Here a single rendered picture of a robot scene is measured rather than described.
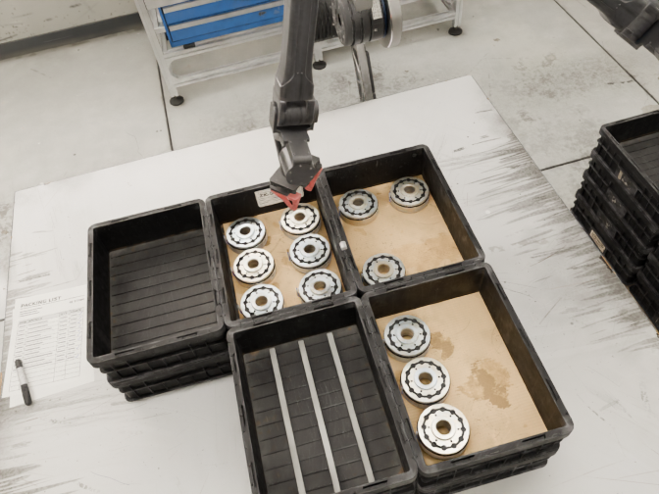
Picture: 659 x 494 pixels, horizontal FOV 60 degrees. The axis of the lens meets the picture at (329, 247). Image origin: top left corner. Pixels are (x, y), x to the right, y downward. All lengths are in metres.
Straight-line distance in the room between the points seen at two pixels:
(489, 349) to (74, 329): 1.07
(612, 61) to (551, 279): 2.14
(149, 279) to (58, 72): 2.61
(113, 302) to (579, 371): 1.14
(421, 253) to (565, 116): 1.85
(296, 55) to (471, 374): 0.74
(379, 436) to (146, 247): 0.78
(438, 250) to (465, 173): 0.42
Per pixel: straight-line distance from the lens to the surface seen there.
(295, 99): 1.06
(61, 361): 1.66
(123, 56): 3.92
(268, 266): 1.42
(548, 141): 3.01
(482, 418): 1.26
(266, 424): 1.27
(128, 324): 1.48
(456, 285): 1.34
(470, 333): 1.34
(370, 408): 1.26
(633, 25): 1.29
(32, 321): 1.77
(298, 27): 1.00
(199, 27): 3.20
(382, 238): 1.48
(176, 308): 1.46
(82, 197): 2.00
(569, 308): 1.58
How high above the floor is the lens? 2.00
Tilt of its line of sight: 53 degrees down
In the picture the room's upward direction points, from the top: 8 degrees counter-clockwise
